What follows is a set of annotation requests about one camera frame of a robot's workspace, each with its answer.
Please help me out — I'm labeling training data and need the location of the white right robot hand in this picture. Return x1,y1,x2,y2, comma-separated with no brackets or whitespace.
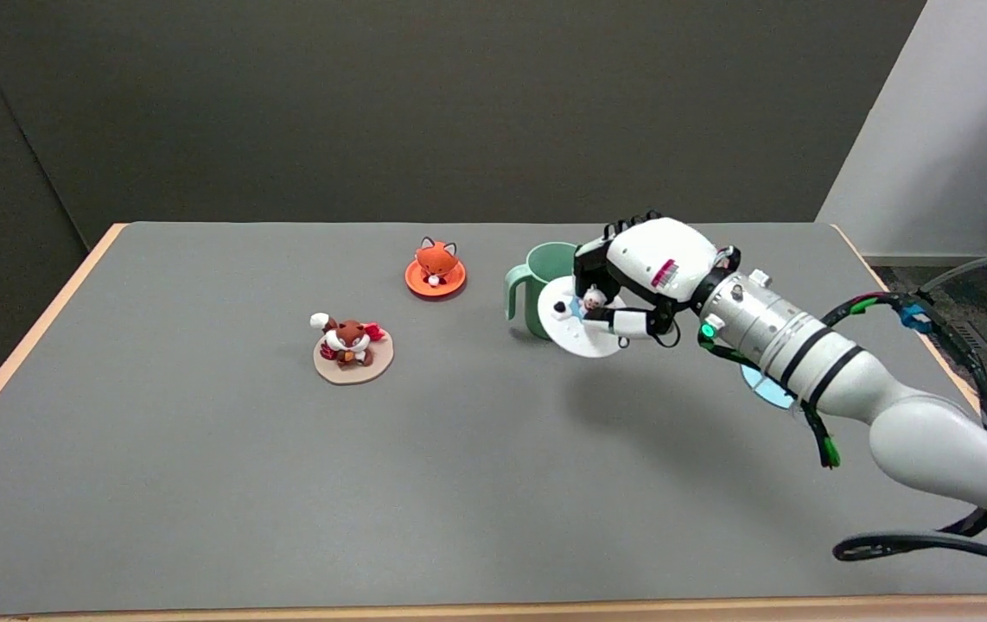
573,211,742,347

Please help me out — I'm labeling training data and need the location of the white cup lid with figure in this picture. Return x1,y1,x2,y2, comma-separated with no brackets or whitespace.
537,276,630,359

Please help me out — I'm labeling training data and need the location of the blue cup lid with figure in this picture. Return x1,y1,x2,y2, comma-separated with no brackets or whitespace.
741,364,799,410

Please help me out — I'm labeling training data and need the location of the orange fox cup lid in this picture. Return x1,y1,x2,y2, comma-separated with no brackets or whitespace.
404,237,467,299

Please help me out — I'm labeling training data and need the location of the beige squirrel cup lid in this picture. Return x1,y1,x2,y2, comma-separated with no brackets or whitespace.
309,313,395,386

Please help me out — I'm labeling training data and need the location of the green plastic mug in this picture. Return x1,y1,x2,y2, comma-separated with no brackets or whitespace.
505,242,581,340

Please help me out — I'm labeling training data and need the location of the office chair base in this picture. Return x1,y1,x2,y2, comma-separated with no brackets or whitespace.
917,197,987,299

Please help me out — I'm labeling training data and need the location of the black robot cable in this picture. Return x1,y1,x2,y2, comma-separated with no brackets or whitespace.
820,291,987,573

